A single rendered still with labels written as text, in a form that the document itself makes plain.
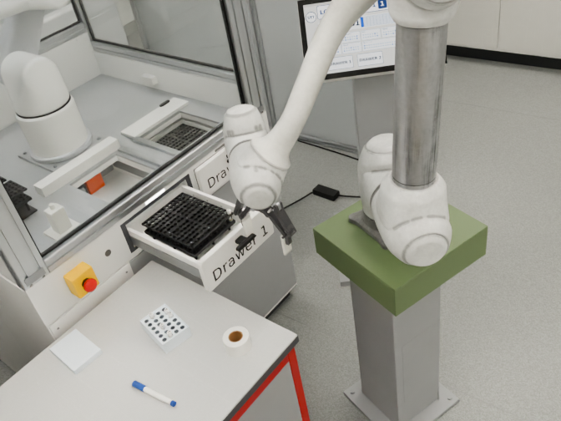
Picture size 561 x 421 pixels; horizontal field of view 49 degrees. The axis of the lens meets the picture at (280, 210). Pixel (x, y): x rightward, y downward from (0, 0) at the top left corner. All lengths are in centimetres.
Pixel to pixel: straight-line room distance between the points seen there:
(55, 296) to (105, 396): 34
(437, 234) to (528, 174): 205
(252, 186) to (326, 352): 139
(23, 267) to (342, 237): 86
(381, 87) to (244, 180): 129
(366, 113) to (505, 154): 124
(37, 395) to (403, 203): 105
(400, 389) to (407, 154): 101
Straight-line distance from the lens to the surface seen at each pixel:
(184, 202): 193
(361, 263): 165
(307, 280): 284
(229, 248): 170
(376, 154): 157
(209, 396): 156
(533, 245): 301
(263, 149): 130
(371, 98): 250
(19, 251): 170
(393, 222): 142
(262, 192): 128
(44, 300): 181
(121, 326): 180
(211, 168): 204
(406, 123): 132
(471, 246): 174
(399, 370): 206
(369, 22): 238
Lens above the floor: 200
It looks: 38 degrees down
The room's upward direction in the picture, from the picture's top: 11 degrees counter-clockwise
